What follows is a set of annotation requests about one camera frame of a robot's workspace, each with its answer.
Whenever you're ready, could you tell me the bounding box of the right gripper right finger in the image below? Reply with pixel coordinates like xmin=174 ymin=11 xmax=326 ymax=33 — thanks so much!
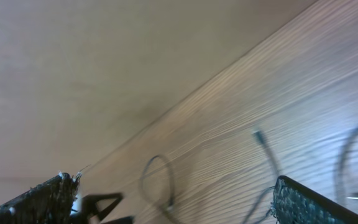
xmin=272 ymin=175 xmax=358 ymax=224

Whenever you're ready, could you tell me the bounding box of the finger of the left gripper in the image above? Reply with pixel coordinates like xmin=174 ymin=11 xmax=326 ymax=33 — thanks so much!
xmin=81 ymin=193 xmax=134 ymax=224

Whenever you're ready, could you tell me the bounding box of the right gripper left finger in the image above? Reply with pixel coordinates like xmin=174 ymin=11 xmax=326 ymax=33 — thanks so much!
xmin=0 ymin=172 xmax=81 ymax=224

